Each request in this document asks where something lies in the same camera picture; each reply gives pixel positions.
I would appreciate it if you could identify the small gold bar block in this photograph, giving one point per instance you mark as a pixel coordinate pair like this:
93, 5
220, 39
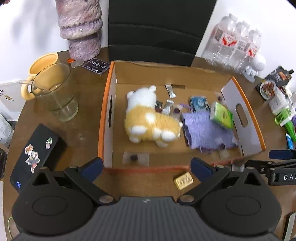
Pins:
183, 180

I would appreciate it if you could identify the black paper bag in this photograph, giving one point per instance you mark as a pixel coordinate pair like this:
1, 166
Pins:
150, 32

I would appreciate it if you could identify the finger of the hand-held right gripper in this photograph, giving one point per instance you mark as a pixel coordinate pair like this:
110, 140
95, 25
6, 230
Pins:
256, 165
283, 154

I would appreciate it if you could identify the yellow mug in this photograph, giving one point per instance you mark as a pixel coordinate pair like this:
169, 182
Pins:
44, 62

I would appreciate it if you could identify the wooden desktop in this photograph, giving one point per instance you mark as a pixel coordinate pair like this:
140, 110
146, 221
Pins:
87, 115

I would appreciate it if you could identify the plastic water bottle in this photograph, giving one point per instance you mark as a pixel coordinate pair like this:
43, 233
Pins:
222, 39
240, 46
253, 49

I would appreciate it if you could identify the blue and white tube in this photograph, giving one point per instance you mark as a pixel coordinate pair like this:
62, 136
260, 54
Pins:
289, 141

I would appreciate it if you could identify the clear candy sachets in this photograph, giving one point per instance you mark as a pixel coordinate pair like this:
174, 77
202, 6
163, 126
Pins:
170, 90

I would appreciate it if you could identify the black spouted sauce pouch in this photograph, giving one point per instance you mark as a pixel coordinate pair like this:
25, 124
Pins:
268, 89

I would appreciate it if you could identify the red cardboard box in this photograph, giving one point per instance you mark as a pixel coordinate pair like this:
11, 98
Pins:
138, 74

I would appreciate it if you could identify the green box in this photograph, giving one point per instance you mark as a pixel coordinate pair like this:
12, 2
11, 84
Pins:
291, 127

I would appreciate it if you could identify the clear glass straw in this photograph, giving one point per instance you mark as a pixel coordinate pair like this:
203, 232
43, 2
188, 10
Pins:
25, 81

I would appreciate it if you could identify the blue foil packet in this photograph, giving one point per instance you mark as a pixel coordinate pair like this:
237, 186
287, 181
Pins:
198, 103

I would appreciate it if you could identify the purple fabric pouch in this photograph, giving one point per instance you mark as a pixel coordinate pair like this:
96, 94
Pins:
201, 129

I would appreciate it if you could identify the orange and clear clip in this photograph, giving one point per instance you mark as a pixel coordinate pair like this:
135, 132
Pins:
71, 61

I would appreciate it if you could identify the purple ceramic vase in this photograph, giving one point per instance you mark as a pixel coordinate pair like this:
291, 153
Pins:
78, 23

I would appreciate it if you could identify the white printed box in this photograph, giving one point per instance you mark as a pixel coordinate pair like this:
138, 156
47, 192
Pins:
9, 102

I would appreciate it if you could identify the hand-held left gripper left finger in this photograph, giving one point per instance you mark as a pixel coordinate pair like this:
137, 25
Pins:
92, 170

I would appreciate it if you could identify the white robot figurine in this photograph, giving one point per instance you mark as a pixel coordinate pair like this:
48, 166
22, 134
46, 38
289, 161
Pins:
257, 62

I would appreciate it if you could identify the yellow and white plush toy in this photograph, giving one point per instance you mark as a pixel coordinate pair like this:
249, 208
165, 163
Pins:
143, 99

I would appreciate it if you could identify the black box with stickers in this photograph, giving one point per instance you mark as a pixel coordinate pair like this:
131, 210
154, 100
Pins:
46, 153

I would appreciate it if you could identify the green tissue packet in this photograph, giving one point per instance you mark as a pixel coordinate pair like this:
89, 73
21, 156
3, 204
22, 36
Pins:
220, 114

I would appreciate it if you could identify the clear glass cup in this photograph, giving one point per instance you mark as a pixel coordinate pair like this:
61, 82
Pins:
67, 111

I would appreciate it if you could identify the dark purple card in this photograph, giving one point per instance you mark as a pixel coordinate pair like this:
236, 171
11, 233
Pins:
96, 67

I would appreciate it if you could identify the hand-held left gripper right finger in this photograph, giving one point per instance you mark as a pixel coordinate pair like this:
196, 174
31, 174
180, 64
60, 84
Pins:
201, 170

